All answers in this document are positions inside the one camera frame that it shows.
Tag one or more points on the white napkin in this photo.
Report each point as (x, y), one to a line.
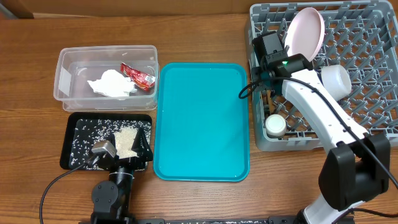
(113, 84)

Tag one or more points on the teal plastic tray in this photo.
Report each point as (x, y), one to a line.
(202, 127)

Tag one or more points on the white rice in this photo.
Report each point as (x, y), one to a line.
(87, 132)

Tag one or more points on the cardboard box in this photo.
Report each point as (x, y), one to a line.
(110, 8)

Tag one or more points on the large pink plate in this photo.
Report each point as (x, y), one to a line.
(305, 33)

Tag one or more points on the cream white cup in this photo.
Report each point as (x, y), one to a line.
(275, 126)

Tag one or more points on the grey dish rack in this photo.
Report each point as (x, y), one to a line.
(359, 35)

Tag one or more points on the grey bowl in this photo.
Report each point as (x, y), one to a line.
(336, 81)

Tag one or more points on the red snack wrapper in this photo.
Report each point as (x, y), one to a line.
(143, 80)

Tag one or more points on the black rectangular tray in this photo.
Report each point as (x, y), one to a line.
(73, 118)

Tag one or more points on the wooden chopstick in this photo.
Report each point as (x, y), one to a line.
(270, 102)

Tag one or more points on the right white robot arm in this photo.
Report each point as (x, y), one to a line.
(356, 169)

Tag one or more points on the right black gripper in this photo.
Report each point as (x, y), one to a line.
(259, 83)

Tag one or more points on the clear plastic bin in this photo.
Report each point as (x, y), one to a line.
(77, 66)

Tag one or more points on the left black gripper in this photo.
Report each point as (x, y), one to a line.
(143, 154)

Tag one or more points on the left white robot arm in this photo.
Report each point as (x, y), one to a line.
(111, 198)

